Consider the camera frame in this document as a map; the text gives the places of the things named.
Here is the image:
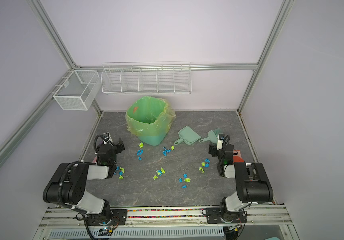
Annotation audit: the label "green hand brush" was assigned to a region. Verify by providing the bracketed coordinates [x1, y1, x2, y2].
[199, 128, 223, 144]

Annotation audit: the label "green dustpan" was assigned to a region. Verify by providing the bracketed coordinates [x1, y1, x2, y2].
[174, 126, 202, 145]

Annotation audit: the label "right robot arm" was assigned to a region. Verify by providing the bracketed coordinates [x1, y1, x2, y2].
[209, 143, 274, 224]

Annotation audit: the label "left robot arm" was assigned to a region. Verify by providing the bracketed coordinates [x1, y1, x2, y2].
[43, 134, 126, 226]

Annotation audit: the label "paper scraps cluster right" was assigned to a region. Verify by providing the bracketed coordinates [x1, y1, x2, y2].
[199, 159, 211, 174]

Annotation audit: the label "paper scraps cluster far left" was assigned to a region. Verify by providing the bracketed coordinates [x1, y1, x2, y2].
[114, 167, 125, 180]

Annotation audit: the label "blue scraps beside bin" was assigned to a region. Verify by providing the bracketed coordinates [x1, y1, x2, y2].
[137, 142, 144, 161]

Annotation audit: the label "paper scraps cluster front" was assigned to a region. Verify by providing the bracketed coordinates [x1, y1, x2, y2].
[179, 174, 191, 189]

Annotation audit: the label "paper scraps cluster centre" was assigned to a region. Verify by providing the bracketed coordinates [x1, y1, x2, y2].
[153, 168, 165, 180]

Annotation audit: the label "paper scraps cluster near bin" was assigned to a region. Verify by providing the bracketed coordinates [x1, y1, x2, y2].
[162, 146, 175, 156]

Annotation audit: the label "red rubber glove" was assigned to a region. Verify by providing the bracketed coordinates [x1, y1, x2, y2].
[233, 150, 244, 164]

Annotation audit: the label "green trash bin with bag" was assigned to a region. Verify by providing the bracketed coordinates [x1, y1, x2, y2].
[125, 96, 176, 146]

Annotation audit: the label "small white mesh basket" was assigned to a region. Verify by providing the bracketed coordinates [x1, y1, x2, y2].
[53, 70, 101, 111]

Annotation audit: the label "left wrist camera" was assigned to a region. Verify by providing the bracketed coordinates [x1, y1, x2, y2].
[102, 132, 112, 143]

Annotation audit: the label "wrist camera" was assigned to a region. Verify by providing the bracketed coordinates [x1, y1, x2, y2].
[217, 134, 225, 150]
[102, 132, 112, 143]

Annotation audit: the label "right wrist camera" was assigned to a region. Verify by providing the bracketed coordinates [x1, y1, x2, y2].
[217, 134, 225, 150]

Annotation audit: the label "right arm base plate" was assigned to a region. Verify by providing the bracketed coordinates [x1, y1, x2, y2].
[202, 207, 247, 224]

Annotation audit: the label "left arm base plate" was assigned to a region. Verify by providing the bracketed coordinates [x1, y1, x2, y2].
[84, 209, 128, 226]

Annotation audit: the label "long white wire basket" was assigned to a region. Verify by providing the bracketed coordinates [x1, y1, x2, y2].
[101, 62, 192, 95]

